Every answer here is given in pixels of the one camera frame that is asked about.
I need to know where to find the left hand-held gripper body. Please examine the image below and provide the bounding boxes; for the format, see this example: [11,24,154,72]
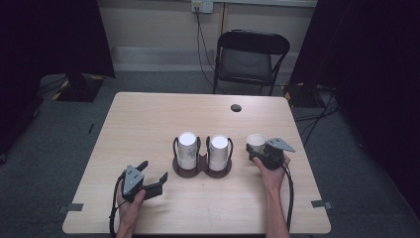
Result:
[122,164,164,203]

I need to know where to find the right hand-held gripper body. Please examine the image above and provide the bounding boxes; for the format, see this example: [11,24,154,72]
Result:
[252,137,296,172]

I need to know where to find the white disposable paper cup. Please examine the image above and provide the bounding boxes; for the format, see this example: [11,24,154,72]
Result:
[246,133,268,155]

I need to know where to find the stack of white paper cups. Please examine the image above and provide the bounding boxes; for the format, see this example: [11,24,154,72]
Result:
[177,131,199,172]
[209,134,230,173]

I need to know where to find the brown cup holder black rods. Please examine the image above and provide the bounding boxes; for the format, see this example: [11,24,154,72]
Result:
[171,135,234,179]

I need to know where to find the person's right hand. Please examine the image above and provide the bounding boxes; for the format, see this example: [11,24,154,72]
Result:
[253,154,292,195]

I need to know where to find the person's left hand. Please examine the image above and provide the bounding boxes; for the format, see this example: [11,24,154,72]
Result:
[115,185,147,226]

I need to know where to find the grey tape strip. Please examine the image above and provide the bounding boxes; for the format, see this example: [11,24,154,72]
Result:
[310,199,334,210]
[57,202,84,213]

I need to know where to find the black stand base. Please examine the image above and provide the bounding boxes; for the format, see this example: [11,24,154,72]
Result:
[282,81,327,109]
[52,72,105,103]

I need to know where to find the black folding chair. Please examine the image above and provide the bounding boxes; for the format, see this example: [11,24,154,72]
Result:
[212,29,291,97]

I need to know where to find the dark curtain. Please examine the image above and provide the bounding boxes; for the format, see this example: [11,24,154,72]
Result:
[0,0,116,157]
[290,0,420,207]

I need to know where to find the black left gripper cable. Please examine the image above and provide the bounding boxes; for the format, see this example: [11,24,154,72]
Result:
[109,172,128,238]

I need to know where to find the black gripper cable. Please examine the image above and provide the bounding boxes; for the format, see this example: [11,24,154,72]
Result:
[109,172,128,238]
[281,164,295,232]

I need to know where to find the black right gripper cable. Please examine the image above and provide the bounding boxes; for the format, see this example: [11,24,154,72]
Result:
[281,164,295,232]

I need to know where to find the black floor cables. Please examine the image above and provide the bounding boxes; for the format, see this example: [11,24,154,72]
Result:
[293,84,342,147]

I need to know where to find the black wall socket cable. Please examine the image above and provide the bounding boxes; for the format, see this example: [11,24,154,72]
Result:
[195,7,220,87]

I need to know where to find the white wall socket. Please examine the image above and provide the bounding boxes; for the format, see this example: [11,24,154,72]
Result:
[191,0,215,15]

